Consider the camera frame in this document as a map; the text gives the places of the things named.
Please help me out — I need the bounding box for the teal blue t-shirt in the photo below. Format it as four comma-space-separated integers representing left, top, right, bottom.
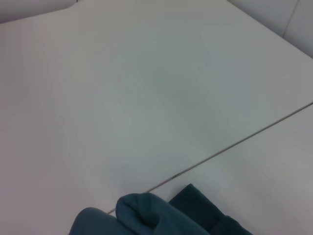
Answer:
68, 183, 255, 235

